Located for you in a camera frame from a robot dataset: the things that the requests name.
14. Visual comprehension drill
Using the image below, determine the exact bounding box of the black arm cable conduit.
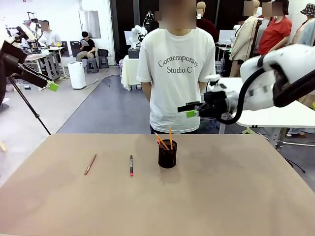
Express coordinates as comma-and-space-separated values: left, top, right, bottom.
0, 58, 8, 106
216, 55, 315, 125

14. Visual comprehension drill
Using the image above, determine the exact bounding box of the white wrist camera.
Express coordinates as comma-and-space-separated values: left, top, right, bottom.
204, 74, 228, 94
8, 24, 33, 49

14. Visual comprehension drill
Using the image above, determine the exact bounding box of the seated person white shirt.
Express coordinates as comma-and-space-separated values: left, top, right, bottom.
40, 20, 62, 48

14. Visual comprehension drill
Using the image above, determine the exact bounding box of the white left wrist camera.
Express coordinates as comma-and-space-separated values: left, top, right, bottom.
8, 24, 33, 49

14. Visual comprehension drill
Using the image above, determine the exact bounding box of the black mesh pen holder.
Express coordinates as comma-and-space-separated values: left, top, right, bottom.
157, 139, 178, 169

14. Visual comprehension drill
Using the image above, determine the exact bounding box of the metal light stand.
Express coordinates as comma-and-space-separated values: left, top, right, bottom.
275, 127, 307, 174

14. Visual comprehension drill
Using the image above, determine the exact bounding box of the grey wall panel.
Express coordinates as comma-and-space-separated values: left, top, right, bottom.
78, 10, 102, 40

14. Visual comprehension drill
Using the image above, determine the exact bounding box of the black camera tripod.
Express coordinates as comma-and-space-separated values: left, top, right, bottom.
8, 75, 52, 136

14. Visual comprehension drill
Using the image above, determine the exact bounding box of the white work desk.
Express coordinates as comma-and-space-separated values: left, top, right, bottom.
24, 46, 66, 82

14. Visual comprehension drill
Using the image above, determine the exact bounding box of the black plastic crate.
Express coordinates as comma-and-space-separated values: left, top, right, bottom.
127, 48, 141, 59

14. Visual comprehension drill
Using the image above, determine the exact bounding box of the grey plastic stool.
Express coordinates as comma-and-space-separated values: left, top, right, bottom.
86, 59, 100, 75
98, 56, 110, 70

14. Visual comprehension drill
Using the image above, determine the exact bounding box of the seated person black shirt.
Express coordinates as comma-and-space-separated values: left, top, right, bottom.
76, 30, 97, 62

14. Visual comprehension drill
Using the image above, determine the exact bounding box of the person with bucket hat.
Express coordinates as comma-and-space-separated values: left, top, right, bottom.
291, 3, 315, 47

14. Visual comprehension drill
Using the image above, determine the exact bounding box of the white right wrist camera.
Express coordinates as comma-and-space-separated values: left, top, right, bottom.
204, 74, 228, 94

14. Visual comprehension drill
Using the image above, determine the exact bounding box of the person in white t-shirt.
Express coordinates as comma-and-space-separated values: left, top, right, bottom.
136, 0, 217, 135

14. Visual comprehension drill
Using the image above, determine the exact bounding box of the table with white cloth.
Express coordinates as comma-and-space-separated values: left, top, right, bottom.
121, 55, 143, 91

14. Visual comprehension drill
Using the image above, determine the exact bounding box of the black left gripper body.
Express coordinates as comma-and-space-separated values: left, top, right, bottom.
0, 43, 28, 76

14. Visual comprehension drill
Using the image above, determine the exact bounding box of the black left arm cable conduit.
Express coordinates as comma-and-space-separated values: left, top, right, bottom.
0, 58, 8, 106

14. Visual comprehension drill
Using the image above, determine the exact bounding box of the mannequin with beige coat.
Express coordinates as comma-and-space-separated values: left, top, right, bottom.
229, 0, 262, 66

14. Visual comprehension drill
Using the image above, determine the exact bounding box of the white folding table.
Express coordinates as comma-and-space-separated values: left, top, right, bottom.
206, 76, 315, 129

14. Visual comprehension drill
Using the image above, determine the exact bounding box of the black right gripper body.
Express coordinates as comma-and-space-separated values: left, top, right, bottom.
197, 90, 229, 118

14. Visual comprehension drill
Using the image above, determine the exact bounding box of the mannequin with dark red top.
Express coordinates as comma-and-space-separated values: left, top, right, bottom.
196, 0, 220, 43

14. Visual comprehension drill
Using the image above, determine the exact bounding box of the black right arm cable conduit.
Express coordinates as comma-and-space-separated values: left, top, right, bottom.
216, 55, 315, 125

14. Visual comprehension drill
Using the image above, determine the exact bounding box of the red-brown pencil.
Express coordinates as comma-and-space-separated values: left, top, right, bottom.
84, 153, 98, 176

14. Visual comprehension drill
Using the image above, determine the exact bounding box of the white air purifier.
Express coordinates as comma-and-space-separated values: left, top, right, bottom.
67, 61, 87, 90

